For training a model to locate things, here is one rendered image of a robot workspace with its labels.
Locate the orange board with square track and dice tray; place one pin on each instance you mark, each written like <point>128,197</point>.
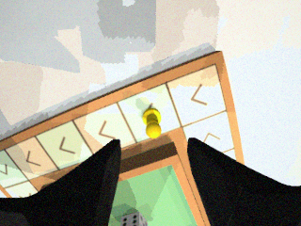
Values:
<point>152,183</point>

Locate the yellow game pawn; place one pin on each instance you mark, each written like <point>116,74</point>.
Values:
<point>152,118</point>

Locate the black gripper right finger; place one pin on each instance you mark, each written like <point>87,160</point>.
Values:
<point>235,195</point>

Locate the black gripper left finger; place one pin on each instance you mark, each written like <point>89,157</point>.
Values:
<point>83,197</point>

